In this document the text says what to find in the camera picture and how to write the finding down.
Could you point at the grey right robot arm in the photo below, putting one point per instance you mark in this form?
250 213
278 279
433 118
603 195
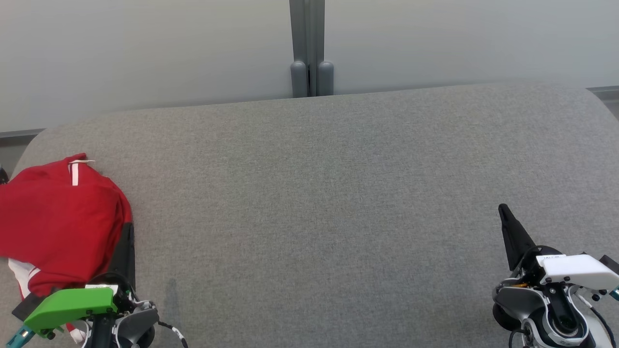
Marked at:
532 314

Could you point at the grey wall base rail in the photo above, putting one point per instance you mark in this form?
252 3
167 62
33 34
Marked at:
19 134
604 93

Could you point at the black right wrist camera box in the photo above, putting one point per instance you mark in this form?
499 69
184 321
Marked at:
610 264

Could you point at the small black block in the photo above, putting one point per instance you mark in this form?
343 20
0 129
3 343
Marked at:
2 175

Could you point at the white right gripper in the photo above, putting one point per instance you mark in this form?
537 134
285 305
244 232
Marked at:
575 270

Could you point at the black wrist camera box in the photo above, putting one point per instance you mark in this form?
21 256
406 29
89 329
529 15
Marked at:
610 264
28 307

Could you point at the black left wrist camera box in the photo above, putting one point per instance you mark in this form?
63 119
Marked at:
28 307

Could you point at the grey partition post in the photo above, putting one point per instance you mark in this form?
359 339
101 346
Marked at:
312 43

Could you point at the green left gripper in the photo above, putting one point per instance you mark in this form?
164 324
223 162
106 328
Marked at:
67 307

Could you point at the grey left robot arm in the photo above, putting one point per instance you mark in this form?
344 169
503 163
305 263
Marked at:
138 323

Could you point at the red shorts white stripe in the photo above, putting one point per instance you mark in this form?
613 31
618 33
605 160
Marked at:
58 222

